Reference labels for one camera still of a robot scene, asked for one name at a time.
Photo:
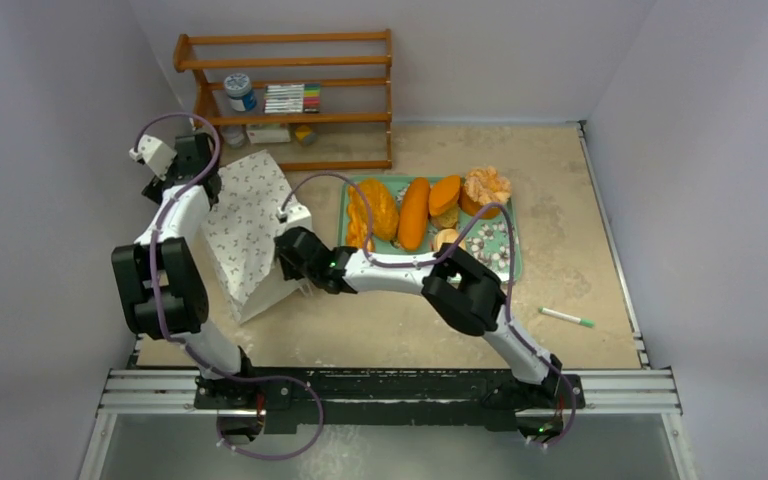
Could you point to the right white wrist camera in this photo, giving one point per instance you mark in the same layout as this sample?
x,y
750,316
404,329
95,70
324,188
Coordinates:
x,y
294,215

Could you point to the metal tongs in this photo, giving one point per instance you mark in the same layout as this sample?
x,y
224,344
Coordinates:
x,y
305,287

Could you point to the orange braided fake bread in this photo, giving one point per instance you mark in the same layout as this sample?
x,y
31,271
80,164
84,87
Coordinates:
x,y
357,227

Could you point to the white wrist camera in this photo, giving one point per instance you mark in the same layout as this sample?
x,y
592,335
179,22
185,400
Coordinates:
x,y
154,154
294,215

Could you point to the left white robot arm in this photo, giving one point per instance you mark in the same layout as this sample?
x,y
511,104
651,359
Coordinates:
x,y
162,293

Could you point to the yellow grey sharpener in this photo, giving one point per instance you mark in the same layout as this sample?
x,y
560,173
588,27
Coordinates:
x,y
305,135

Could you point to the white patterned paper bag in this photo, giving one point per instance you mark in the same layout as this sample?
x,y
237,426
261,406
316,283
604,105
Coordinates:
x,y
240,232

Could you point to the small clear jar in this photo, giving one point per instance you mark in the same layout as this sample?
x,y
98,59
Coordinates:
x,y
234,136

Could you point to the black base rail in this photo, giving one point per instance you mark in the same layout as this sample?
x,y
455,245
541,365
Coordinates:
x,y
288,397

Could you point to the blue lidded jar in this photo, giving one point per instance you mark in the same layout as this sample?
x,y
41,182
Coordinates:
x,y
240,93

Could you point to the green white pen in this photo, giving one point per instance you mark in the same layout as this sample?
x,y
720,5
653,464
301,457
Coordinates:
x,y
566,317

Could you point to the green floral tray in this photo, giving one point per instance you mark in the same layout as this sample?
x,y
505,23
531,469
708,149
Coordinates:
x,y
487,241

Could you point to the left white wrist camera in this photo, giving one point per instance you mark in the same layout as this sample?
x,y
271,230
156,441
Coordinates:
x,y
154,154

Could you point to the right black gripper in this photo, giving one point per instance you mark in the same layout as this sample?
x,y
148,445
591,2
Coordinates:
x,y
289,251

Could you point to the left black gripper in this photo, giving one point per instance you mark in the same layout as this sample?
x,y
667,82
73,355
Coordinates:
x,y
153,190

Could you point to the white small box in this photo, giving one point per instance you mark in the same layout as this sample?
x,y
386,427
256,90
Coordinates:
x,y
268,133

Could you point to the pack of coloured markers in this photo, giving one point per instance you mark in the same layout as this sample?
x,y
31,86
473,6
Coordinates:
x,y
292,98

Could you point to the orange oval fake bread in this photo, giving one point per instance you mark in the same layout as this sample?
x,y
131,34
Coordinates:
x,y
444,194

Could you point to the long orange fake baguette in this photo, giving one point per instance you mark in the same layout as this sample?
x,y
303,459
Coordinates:
x,y
414,213

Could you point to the small brown fake bread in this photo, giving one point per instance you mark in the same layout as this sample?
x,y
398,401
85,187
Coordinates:
x,y
447,220

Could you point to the wooden shelf rack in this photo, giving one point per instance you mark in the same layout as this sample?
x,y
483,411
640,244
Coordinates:
x,y
212,105

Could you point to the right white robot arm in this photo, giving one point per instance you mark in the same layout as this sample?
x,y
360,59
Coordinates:
x,y
466,294

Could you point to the pale yellow fake bun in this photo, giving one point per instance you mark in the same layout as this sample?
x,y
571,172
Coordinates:
x,y
446,236

